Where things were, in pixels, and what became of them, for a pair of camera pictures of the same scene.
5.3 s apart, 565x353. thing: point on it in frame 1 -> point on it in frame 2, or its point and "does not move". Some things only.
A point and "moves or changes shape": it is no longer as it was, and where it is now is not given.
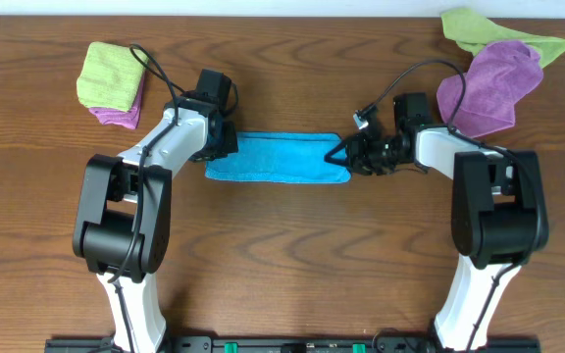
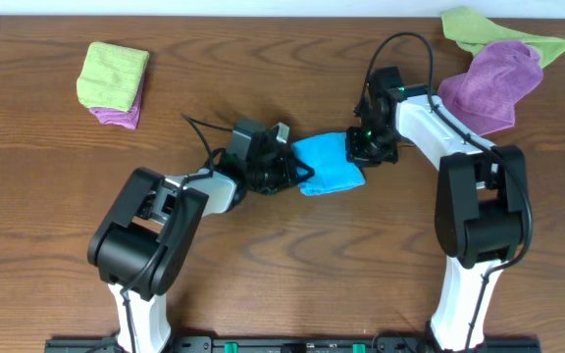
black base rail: [294, 345] does not move
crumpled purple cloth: [502, 75] does not move
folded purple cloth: [121, 118] does not move
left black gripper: [225, 139] -> [285, 170]
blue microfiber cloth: [281, 158] moves or changes shape
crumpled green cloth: [473, 31] does not move
